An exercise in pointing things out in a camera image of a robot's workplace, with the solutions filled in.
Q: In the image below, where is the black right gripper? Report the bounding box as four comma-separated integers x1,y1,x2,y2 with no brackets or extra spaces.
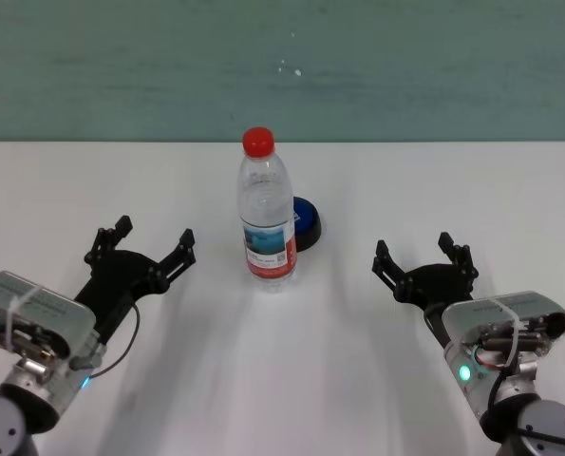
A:
370,231,480,349

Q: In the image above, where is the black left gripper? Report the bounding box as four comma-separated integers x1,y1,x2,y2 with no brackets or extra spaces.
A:
72,215,198,347

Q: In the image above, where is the clear water bottle red cap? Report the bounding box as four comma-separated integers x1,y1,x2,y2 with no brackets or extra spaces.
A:
235,125,298,295

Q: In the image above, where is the blue push button black base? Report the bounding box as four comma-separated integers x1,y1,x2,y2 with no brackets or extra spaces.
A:
291,195,324,254

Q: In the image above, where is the white zip tie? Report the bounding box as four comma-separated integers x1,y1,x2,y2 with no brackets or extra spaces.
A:
490,297,521,371
4,284,44,355

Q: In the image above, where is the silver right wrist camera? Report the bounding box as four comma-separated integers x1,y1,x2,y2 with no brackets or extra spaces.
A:
441,291,565,374

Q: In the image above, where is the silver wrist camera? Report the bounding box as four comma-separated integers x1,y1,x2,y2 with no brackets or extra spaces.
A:
441,291,565,374
0,271,97,371

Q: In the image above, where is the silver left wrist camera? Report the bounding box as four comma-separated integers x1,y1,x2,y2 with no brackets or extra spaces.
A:
0,271,97,371

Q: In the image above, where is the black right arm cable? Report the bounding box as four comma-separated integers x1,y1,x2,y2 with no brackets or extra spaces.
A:
485,368,509,428

